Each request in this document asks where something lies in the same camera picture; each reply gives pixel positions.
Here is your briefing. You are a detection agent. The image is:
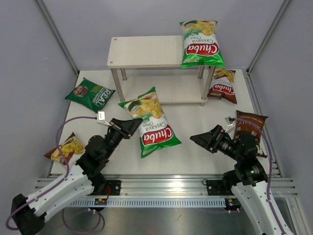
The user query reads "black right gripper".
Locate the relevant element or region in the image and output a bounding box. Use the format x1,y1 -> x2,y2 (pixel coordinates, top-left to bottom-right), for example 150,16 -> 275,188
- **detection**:
191,124 -> 243,162

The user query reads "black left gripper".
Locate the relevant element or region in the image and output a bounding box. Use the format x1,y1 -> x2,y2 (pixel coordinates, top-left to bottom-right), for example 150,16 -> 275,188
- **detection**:
103,118 -> 142,160

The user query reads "green Chuba chips bag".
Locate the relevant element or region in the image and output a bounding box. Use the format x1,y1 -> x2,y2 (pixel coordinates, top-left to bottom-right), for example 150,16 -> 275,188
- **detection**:
118,87 -> 181,159
180,20 -> 225,68

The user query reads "dark green REAL chips bag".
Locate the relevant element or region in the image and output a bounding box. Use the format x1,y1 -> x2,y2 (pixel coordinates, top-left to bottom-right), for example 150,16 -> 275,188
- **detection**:
65,78 -> 115,113

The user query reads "brown chuba bag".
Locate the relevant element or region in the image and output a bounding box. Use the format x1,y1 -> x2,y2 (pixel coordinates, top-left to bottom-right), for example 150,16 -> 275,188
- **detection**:
207,69 -> 237,104
44,132 -> 85,165

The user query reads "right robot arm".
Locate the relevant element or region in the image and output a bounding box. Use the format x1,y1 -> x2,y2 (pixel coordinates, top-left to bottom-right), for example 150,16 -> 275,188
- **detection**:
190,125 -> 292,235

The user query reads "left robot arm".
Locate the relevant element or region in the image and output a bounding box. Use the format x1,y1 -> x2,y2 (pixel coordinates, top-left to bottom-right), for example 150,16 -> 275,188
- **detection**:
7,118 -> 142,235

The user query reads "brown sea salt chips bag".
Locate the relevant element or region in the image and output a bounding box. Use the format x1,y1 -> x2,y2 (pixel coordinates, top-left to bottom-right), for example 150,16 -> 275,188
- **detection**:
233,110 -> 268,158

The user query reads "brown Chuba bag by shelf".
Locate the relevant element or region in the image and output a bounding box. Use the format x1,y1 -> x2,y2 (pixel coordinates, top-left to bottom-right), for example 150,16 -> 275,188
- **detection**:
207,69 -> 237,104

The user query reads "white two-tier shelf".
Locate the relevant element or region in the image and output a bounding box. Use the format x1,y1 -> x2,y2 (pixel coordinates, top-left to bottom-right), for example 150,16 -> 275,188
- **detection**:
107,35 -> 215,106

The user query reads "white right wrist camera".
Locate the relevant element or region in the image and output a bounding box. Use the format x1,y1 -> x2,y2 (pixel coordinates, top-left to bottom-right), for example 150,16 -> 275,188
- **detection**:
225,117 -> 235,132

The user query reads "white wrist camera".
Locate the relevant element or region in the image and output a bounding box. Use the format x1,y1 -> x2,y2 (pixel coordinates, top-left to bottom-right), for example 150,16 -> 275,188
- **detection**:
225,117 -> 235,132
97,111 -> 109,125

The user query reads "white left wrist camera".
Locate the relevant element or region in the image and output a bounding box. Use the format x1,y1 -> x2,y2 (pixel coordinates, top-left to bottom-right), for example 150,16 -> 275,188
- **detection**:
97,111 -> 109,125

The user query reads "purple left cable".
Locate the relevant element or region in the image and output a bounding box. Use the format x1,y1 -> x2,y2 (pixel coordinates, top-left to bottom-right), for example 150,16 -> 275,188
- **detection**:
5,116 -> 98,232

